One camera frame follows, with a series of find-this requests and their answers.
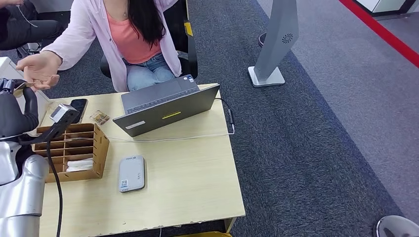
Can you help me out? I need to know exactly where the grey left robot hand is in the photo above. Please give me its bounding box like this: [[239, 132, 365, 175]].
[[0, 78, 40, 140]]

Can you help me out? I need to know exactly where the person's right hand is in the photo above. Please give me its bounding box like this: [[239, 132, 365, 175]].
[[15, 51, 63, 92]]

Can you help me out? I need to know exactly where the beige ID card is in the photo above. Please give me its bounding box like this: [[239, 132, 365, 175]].
[[13, 82, 36, 98]]

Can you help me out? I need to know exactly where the person in dark trousers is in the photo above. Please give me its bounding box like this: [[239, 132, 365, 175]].
[[0, 0, 66, 56]]

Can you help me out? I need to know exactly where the seated person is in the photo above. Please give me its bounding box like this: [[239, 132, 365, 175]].
[[15, 0, 183, 93]]

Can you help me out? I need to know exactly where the white key card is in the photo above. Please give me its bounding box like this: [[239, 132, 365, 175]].
[[65, 166, 94, 173], [66, 159, 94, 167]]

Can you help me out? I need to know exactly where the wooden card organizer box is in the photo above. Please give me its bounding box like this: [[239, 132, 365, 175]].
[[33, 122, 110, 183]]

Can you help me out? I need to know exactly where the grey card reader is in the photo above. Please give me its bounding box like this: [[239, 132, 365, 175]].
[[118, 155, 146, 193]]

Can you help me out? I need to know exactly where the white monitor box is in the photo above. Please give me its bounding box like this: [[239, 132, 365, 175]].
[[0, 57, 51, 135]]

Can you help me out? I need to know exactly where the black smartphone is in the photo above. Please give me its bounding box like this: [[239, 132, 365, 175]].
[[69, 98, 88, 124]]

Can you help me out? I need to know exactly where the grey laptop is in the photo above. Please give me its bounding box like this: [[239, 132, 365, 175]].
[[112, 74, 220, 138]]

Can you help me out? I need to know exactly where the black office chair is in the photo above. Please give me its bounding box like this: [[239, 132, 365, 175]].
[[99, 0, 199, 79]]

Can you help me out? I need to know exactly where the yellow floor tape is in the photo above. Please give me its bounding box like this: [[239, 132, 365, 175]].
[[173, 231, 233, 237]]

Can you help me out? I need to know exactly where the grey kiosk stand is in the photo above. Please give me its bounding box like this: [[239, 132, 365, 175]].
[[248, 0, 299, 88]]

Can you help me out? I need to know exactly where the white cabinet with black base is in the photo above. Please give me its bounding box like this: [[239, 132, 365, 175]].
[[355, 0, 419, 17]]

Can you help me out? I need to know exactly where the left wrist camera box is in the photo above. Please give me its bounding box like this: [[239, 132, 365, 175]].
[[19, 104, 81, 146]]

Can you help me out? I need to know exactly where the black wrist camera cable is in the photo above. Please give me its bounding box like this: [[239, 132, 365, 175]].
[[45, 140, 63, 237]]

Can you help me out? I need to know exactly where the white charging cable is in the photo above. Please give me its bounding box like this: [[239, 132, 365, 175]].
[[34, 123, 236, 143]]

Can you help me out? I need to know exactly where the black adapter cable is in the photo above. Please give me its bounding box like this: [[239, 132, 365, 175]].
[[214, 97, 236, 125]]

